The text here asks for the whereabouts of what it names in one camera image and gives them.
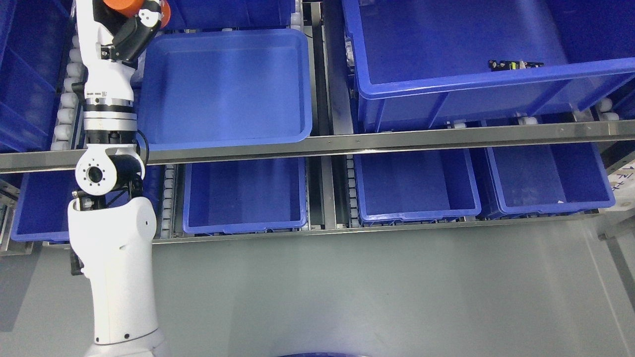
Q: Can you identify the small black electronic component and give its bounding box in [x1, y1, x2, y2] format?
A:
[488, 59, 545, 72]

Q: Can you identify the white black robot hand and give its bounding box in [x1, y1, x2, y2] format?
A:
[75, 0, 162, 104]

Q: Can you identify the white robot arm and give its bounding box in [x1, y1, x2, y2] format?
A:
[67, 95, 172, 357]

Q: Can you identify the blue bin lower centre right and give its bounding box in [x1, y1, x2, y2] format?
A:
[353, 149, 482, 225]

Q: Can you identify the blue bin top centre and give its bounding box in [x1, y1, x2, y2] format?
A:
[165, 0, 299, 30]

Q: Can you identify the shallow blue tray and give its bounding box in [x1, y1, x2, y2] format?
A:
[138, 28, 313, 152]

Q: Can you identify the blue bin lower middle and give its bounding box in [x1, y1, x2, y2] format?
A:
[182, 158, 308, 235]

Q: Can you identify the large blue bin upper right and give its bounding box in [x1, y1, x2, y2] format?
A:
[342, 0, 634, 133]

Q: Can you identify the orange cylindrical capacitor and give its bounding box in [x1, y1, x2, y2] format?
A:
[104, 0, 172, 29]

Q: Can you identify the blue bin lower far right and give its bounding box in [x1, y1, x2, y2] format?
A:
[471, 142, 616, 219]

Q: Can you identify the white roller track left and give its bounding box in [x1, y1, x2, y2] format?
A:
[50, 34, 88, 151]

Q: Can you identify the steel shelf front rail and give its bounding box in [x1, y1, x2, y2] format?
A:
[0, 119, 635, 174]

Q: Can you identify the white paper label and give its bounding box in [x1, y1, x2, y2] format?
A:
[605, 160, 635, 212]

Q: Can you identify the blue bin lower left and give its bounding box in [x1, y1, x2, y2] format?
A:
[10, 166, 165, 243]

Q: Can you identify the blue bin upper left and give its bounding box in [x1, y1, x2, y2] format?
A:
[0, 0, 73, 153]

